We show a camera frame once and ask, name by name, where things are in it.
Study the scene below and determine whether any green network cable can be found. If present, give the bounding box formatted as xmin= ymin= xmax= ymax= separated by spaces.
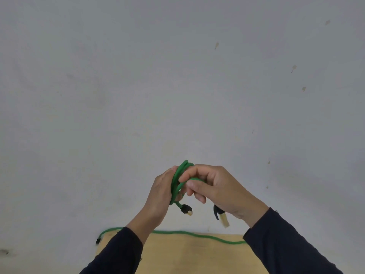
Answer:
xmin=169 ymin=160 xmax=230 ymax=229
xmin=96 ymin=227 xmax=247 ymax=245

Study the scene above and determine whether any person's right hand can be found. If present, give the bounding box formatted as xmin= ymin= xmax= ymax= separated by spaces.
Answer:
xmin=178 ymin=165 xmax=262 ymax=218

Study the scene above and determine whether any person's left hand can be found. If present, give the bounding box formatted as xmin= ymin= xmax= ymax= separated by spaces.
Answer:
xmin=143 ymin=165 xmax=187 ymax=223

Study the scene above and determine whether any person's left forearm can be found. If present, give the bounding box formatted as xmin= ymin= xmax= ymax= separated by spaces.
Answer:
xmin=79 ymin=209 xmax=167 ymax=274

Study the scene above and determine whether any person's right forearm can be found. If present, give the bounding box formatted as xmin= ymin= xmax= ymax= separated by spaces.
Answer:
xmin=234 ymin=201 xmax=344 ymax=274

